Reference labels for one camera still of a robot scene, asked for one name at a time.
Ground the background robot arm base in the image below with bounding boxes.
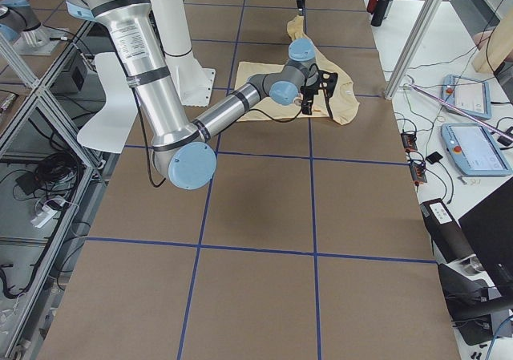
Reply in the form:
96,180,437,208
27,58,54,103
1,0,60,56

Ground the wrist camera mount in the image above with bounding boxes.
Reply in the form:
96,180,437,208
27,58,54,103
318,70,338,99

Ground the teach pendant tablet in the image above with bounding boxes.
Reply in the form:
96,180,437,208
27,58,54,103
441,75,491,119
441,123,512,176

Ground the far teach pendant tablet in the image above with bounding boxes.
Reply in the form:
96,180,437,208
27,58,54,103
441,75,491,119

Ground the black monitor screen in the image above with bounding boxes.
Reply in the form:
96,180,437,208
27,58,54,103
459,190,512,295

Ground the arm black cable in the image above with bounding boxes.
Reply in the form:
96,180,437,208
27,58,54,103
146,65,337,188

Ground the cream long-sleeve printed shirt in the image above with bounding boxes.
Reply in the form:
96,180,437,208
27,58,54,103
234,14,360,127

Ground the orange black connector box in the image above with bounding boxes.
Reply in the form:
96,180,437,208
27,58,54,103
401,132,418,153

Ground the aluminium frame post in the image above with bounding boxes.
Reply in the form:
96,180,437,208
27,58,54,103
384,0,442,100

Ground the black thermos bottle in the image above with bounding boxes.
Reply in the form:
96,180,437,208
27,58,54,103
370,0,390,27

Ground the pink metal rod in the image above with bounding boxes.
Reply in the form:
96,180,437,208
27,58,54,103
406,83,513,142

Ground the white plastic chair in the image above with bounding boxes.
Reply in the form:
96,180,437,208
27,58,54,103
77,52,137,154

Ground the near teach pendant tablet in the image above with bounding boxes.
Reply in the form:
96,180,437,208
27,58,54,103
441,123,512,176

